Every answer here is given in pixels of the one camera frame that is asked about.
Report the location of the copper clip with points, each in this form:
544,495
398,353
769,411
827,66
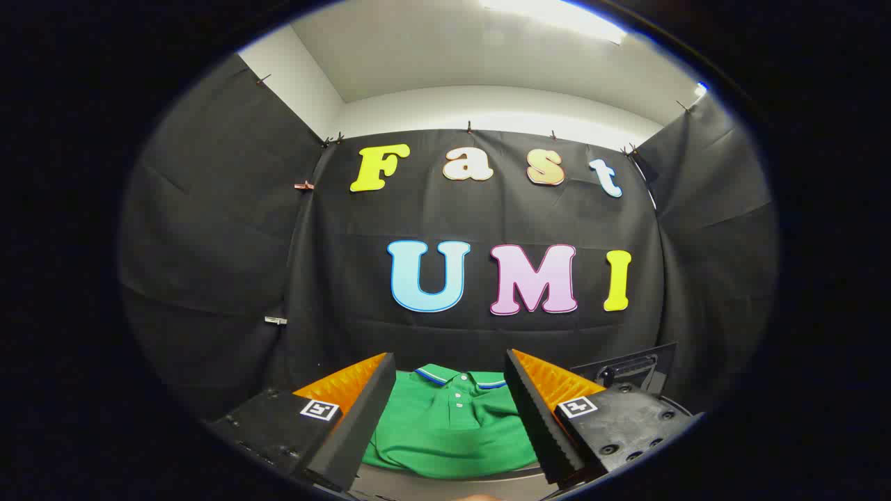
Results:
303,185

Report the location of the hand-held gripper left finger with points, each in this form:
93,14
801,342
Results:
358,424

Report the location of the green polo shirt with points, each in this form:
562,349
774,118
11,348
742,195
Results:
445,438

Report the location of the dark washing machine lid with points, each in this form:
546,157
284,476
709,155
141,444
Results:
630,369

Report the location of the black backdrop cloth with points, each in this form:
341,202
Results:
487,334

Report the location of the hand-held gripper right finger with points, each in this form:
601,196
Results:
539,417

